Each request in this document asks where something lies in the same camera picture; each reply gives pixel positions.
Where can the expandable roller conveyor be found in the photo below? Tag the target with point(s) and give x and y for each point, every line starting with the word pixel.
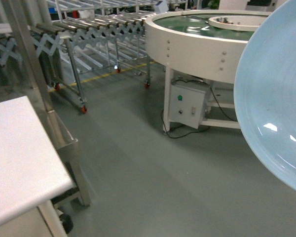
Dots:
pixel 65 47

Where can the light blue oval tray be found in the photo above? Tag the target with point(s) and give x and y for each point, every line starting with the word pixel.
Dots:
pixel 265 93

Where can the white electrical control box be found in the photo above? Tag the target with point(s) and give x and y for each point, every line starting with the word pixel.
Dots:
pixel 188 102

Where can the round white conveyor table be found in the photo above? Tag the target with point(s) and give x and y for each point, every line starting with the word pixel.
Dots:
pixel 203 46

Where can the stainless steel shelf frame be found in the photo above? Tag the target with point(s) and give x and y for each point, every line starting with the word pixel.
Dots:
pixel 42 98

